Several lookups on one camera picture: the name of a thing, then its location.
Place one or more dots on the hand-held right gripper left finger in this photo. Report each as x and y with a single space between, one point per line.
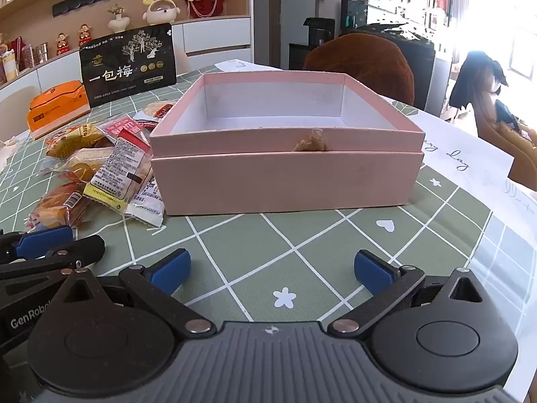
171 270

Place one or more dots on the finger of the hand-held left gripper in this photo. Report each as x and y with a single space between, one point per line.
79 248
42 240

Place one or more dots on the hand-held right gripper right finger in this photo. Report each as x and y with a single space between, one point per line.
373 272

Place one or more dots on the white clear snack packet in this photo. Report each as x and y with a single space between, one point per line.
147 208

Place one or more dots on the orange brown snack packet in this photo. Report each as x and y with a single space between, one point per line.
58 205

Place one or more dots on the round orange snack packet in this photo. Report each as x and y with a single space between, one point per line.
79 172

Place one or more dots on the green checkered tablecloth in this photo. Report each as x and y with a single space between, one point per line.
293 235

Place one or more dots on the white label yellow edge packet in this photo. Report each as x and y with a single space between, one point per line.
117 168

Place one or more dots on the yellow snack packet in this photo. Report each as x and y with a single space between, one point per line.
75 136

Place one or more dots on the pink cardboard box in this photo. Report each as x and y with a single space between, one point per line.
285 184

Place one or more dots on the red label snack packet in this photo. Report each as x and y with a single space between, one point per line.
121 125

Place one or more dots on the orange tissue pack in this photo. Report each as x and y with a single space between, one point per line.
54 109

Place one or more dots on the beige chair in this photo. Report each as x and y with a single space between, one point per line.
16 109
181 62

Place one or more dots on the small tan wrapped snack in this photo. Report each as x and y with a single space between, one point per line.
310 142

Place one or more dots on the rice cracker packet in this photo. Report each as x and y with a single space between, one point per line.
157 109

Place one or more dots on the black plum snack bag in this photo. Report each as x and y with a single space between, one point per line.
126 71

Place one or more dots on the tan chair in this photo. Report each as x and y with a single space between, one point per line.
499 134

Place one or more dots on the red gold figurine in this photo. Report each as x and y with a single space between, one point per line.
85 35
61 44

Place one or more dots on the brown chair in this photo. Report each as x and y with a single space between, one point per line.
360 59

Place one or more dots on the black jacket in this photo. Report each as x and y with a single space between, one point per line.
478 75

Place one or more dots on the white vase with flowers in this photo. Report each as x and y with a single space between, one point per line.
117 21

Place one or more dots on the black drink machine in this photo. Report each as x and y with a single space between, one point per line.
314 42

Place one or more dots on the white bunny figurine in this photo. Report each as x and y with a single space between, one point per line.
159 10

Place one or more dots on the black scalloped wall strip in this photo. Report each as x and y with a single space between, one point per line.
90 1

